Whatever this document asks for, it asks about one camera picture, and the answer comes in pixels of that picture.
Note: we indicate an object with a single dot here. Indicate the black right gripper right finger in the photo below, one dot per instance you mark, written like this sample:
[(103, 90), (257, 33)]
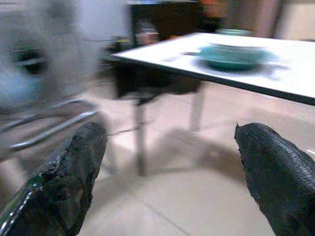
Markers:
[(278, 177)]

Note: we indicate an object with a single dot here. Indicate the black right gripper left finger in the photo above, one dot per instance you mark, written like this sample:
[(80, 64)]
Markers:
[(69, 177)]

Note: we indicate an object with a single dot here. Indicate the metal framed woven chair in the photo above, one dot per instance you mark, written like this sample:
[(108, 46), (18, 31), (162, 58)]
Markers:
[(61, 124)]

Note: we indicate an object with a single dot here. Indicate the white rectangular dining table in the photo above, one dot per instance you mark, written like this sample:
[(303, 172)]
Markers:
[(295, 73)]

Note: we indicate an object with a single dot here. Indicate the white floor fan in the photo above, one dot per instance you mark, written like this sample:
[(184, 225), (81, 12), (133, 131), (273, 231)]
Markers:
[(29, 61)]

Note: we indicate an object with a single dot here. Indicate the teal round plate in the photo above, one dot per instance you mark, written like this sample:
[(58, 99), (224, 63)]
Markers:
[(229, 64)]

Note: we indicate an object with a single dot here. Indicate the silver metal spoon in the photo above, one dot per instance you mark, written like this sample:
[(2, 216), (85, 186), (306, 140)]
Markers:
[(177, 58)]

